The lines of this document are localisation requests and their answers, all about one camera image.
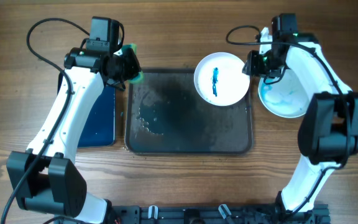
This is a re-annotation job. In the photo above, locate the blue water tray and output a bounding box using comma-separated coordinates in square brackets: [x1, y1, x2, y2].
[56, 70, 116, 147]

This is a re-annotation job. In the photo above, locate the green yellow sponge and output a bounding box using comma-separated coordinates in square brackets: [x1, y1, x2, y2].
[121, 44, 144, 84]

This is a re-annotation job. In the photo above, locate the dark brown serving tray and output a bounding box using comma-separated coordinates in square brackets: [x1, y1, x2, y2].
[124, 68, 253, 155]

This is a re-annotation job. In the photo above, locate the white plate top blue stain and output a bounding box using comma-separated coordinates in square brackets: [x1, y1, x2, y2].
[193, 52, 250, 106]

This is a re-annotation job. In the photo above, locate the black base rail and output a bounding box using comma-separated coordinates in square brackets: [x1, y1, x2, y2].
[113, 203, 331, 224]

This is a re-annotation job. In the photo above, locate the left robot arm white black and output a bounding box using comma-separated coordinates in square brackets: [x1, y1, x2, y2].
[1, 44, 143, 223]

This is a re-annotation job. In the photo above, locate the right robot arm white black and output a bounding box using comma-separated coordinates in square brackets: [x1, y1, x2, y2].
[243, 29, 358, 218]

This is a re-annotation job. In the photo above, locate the white plate blue stain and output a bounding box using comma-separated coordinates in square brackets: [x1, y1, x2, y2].
[258, 70, 310, 118]
[193, 52, 250, 106]

